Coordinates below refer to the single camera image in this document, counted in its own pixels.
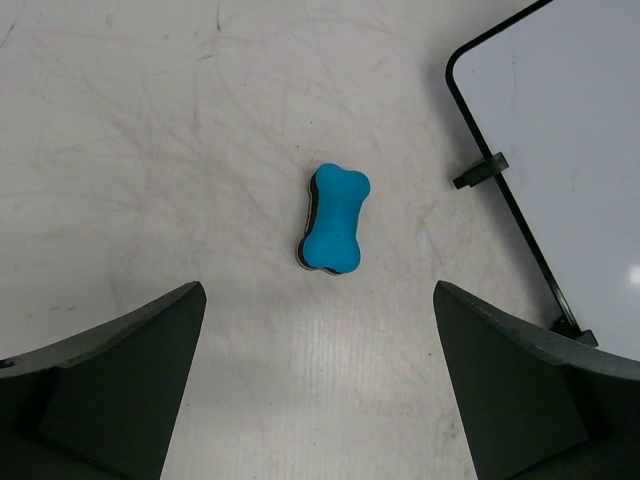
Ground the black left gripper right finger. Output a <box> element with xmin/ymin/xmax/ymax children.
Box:
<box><xmin>433</xmin><ymin>281</ymin><xmax>639</xmax><ymax>479</ymax></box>

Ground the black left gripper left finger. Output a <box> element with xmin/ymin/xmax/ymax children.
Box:
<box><xmin>1</xmin><ymin>282</ymin><xmax>207</xmax><ymax>479</ymax></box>

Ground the blue whiteboard eraser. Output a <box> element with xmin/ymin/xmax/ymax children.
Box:
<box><xmin>297</xmin><ymin>163</ymin><xmax>371</xmax><ymax>275</ymax></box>

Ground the white board with black frame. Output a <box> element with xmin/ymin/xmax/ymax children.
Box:
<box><xmin>446</xmin><ymin>1</ymin><xmax>639</xmax><ymax>359</ymax></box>

